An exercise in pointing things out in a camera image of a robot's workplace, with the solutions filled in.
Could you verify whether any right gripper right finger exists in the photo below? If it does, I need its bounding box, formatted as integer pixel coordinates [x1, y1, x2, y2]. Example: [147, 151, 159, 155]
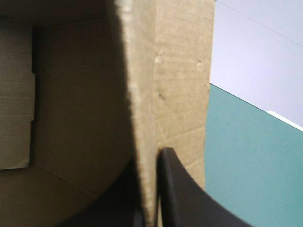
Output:
[156, 147, 255, 227]

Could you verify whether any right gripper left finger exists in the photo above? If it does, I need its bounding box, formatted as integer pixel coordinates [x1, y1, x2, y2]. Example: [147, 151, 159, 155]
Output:
[55, 155, 145, 227]

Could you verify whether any brown cardboard box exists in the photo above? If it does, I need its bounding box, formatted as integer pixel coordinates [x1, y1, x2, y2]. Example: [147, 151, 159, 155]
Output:
[0, 0, 216, 227]

